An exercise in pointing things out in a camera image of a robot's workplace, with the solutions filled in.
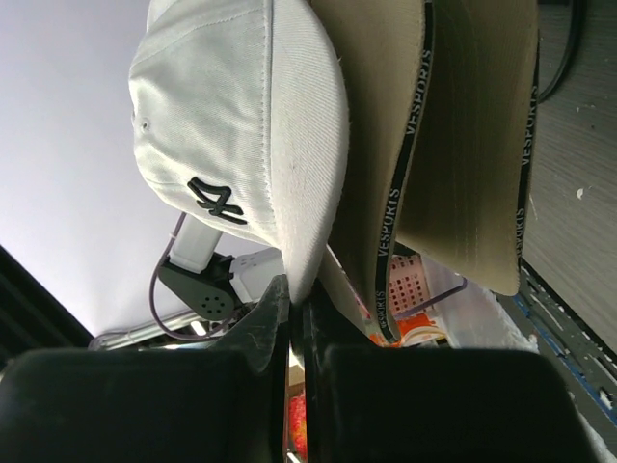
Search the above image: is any white cap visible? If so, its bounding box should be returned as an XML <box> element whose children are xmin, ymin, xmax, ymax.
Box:
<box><xmin>128</xmin><ymin>1</ymin><xmax>350</xmax><ymax>305</ymax></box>

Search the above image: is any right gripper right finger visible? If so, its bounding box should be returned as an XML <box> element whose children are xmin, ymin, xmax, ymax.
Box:
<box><xmin>303</xmin><ymin>285</ymin><xmax>603</xmax><ymax>463</ymax></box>

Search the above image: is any tan cap black logo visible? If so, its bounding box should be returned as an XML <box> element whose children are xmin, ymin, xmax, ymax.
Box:
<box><xmin>397</xmin><ymin>1</ymin><xmax>539</xmax><ymax>295</ymax></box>

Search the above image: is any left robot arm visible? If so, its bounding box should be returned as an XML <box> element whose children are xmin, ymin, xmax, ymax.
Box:
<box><xmin>154</xmin><ymin>217</ymin><xmax>283</xmax><ymax>322</ymax></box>

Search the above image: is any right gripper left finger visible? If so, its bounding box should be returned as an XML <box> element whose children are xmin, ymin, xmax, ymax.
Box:
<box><xmin>1</xmin><ymin>276</ymin><xmax>289</xmax><ymax>462</ymax></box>

